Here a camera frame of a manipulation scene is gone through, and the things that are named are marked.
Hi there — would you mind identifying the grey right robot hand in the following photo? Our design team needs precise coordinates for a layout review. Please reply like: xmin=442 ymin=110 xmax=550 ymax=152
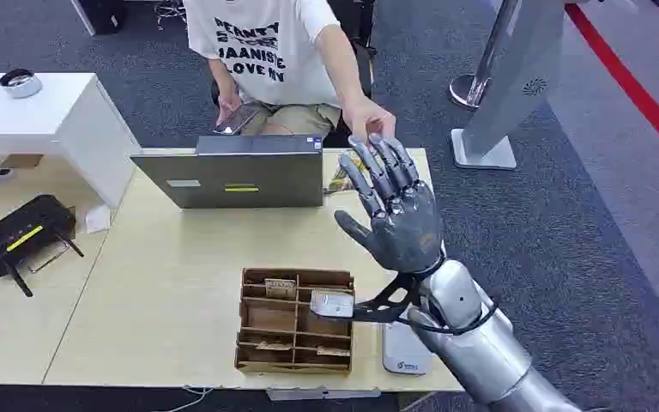
xmin=334 ymin=134 xmax=445 ymax=276

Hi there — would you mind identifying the golden printed hotel card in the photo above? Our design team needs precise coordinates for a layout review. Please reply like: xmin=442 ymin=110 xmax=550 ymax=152
xmin=323 ymin=149 xmax=367 ymax=196

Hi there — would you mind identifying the white flat device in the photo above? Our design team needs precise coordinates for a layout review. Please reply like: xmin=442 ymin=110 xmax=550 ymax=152
xmin=381 ymin=319 xmax=434 ymax=377

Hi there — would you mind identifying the person's left hand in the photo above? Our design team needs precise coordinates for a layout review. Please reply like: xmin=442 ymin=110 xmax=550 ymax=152
xmin=342 ymin=96 xmax=397 ymax=144

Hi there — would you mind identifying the person's hand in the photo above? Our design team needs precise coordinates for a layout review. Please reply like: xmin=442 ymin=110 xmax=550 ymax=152
xmin=342 ymin=96 xmax=397 ymax=144
xmin=216 ymin=90 xmax=245 ymax=127

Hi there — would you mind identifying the brown printed card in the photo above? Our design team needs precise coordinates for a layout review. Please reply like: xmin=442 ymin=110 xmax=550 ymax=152
xmin=264 ymin=277 xmax=298 ymax=300

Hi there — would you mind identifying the wooden card box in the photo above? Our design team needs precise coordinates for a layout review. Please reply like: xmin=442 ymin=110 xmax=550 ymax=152
xmin=233 ymin=267 xmax=357 ymax=377

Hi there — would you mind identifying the grey laptop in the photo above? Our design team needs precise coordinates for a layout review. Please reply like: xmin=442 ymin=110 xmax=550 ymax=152
xmin=130 ymin=134 xmax=325 ymax=210

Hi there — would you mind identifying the dark smartphone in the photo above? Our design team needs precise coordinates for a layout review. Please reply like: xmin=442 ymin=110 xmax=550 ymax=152
xmin=213 ymin=103 xmax=261 ymax=136

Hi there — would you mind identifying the person's right hand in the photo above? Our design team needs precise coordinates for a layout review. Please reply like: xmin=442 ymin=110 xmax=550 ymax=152
xmin=216 ymin=90 xmax=245 ymax=127

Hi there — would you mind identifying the person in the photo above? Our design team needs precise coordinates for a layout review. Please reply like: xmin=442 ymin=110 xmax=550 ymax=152
xmin=182 ymin=0 xmax=397 ymax=144

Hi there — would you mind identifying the white paper slip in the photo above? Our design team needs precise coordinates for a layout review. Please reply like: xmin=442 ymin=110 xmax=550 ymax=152
xmin=83 ymin=203 xmax=112 ymax=235

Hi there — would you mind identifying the white side table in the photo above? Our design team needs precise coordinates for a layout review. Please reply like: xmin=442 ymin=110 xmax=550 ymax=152
xmin=0 ymin=72 xmax=142 ymax=209

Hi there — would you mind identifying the black cabinet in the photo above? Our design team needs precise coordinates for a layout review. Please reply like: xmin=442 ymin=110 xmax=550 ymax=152
xmin=70 ymin=0 xmax=128 ymax=37

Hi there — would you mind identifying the black router with antennas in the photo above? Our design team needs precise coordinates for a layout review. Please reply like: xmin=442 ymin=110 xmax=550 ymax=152
xmin=0 ymin=194 xmax=86 ymax=299

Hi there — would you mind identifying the grey round bowl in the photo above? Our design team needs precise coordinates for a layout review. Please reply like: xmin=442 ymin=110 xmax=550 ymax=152
xmin=0 ymin=68 xmax=44 ymax=100

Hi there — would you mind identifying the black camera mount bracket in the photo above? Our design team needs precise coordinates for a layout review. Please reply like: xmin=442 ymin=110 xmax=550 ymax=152
xmin=354 ymin=272 xmax=422 ymax=325

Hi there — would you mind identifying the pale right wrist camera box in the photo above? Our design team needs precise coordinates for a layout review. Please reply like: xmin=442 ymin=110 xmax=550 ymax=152
xmin=309 ymin=289 xmax=357 ymax=320

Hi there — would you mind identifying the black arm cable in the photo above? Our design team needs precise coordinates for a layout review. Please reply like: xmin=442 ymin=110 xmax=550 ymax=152
xmin=396 ymin=291 xmax=502 ymax=337

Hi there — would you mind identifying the chrome stanchion post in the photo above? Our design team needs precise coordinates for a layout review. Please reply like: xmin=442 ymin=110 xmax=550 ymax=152
xmin=448 ymin=0 xmax=521 ymax=110

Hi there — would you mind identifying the grey under-desk bracket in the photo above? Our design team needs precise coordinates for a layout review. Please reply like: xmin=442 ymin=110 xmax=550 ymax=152
xmin=265 ymin=387 xmax=383 ymax=402

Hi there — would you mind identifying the white cable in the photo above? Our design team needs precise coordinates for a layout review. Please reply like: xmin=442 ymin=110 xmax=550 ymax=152
xmin=152 ymin=385 xmax=215 ymax=412

